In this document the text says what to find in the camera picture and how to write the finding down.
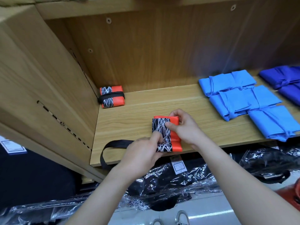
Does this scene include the wooden shelf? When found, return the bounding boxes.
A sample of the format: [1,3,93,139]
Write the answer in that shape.
[0,0,300,183]

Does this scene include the person's right shoe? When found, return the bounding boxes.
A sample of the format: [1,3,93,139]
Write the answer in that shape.
[174,210,190,225]

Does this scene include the light blue non-woven bag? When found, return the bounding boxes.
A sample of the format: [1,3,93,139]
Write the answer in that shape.
[230,69,258,91]
[197,72,238,98]
[253,85,284,110]
[208,87,263,122]
[247,105,300,143]

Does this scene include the person's left forearm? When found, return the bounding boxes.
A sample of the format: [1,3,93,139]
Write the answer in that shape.
[63,167,143,225]

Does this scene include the beige woven basket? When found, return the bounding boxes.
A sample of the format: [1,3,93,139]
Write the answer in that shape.
[0,0,90,5]

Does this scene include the white blue-edged label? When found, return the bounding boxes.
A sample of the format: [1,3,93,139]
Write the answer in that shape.
[0,136,28,156]

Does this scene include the red shopping basket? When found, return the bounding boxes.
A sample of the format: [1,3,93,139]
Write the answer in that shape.
[276,177,300,212]

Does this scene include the person's right forearm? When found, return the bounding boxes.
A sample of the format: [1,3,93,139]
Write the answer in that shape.
[196,137,300,225]

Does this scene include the black plastic-wrapped bag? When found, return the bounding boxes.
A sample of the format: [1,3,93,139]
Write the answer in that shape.
[234,146,300,185]
[0,184,127,225]

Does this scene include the black wrapped bag with tag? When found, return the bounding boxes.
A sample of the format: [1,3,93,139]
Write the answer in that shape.
[126,156,222,212]

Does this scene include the white paper tag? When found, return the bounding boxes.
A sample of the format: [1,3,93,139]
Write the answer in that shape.
[170,154,188,176]

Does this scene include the person's right hand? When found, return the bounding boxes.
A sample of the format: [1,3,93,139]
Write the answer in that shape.
[164,108,210,151]

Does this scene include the person's left hand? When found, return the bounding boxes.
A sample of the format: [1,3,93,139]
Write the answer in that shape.
[116,131,165,182]

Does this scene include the red bag with black lettering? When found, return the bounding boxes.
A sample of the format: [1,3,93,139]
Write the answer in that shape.
[100,115,183,170]

